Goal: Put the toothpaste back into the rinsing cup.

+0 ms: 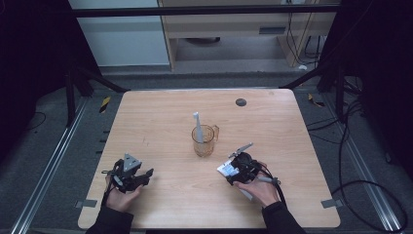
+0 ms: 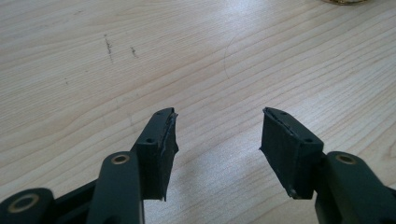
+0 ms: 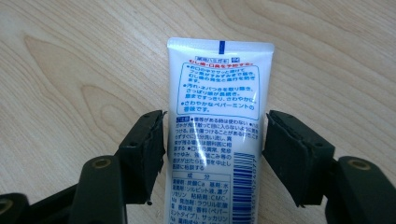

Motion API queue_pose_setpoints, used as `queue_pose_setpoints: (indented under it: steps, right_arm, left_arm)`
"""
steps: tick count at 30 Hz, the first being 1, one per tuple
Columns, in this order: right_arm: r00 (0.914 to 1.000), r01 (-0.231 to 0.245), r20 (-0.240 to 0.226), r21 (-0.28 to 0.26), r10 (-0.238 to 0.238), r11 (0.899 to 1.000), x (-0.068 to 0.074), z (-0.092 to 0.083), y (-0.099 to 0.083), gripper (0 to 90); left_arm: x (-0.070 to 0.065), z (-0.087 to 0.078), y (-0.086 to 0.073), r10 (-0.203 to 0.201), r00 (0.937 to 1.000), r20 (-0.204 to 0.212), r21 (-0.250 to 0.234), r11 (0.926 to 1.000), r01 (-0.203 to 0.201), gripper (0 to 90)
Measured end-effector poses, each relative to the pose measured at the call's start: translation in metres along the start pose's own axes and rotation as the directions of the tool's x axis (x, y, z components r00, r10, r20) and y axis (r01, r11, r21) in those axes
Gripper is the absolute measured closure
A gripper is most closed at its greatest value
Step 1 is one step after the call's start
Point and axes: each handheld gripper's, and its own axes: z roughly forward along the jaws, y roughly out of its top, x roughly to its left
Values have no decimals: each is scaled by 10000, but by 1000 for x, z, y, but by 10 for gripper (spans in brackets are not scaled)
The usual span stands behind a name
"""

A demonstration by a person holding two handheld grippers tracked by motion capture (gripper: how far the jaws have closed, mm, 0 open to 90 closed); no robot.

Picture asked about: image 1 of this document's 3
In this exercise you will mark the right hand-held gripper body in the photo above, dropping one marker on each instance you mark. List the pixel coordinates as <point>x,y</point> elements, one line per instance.
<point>248,167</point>

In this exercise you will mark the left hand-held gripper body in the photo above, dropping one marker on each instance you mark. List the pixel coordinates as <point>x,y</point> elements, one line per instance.
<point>125,177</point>

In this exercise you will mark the white toothpaste tube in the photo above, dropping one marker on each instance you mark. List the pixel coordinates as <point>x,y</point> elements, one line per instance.
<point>225,169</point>

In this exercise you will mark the transparent amber cup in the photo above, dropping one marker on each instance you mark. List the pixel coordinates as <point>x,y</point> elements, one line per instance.
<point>204,144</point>

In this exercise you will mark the white electric toothbrush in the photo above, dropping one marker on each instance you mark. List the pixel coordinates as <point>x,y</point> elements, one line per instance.
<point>198,128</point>

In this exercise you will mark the person's left hand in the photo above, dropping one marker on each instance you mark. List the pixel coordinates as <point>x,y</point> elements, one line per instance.
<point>120,200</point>

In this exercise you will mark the person's right hand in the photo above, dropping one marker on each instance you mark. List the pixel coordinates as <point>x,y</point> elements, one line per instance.
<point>261,193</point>

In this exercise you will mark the dark round table grommet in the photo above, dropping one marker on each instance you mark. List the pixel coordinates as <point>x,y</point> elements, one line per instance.
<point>241,102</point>

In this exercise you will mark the yellow black striped tape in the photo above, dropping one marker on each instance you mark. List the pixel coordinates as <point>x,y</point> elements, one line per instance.
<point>315,101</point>
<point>104,104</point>

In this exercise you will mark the black metal stand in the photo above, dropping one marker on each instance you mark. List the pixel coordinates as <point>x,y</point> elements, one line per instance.
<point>340,94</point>
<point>70,97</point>

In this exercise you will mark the small white round object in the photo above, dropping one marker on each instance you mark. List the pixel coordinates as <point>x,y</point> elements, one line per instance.
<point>302,67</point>

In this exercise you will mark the white cabinet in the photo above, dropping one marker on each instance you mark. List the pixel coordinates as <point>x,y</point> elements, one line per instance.
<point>123,39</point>

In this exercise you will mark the light wooden desk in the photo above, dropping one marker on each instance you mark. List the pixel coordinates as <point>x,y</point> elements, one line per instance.
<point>227,26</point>

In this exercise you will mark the black horizontal bar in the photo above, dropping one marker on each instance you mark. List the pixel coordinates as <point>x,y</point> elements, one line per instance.
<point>195,10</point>

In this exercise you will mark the aluminium floor rail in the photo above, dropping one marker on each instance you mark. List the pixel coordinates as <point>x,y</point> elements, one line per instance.
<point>48,165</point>
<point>363,165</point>

